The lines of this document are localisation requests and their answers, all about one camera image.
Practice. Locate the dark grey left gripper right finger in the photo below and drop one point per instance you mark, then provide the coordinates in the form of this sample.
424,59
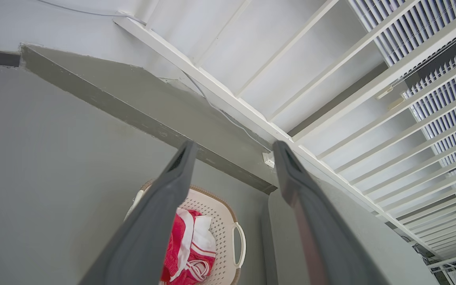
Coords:
315,229

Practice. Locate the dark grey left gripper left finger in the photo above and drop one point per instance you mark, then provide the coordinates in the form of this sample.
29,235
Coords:
152,229

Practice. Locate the cream perforated plastic laundry basket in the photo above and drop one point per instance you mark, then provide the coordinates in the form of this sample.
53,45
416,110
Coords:
222,221

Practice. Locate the red and white garment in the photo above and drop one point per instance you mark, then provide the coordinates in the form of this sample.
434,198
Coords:
190,253

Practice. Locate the white slatted shelf rack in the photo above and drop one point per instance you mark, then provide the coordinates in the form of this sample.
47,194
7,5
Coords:
164,45

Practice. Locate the white window blinds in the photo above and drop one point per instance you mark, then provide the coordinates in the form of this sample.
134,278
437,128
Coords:
410,23

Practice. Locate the small white wall socket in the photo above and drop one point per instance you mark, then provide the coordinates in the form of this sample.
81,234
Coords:
268,159

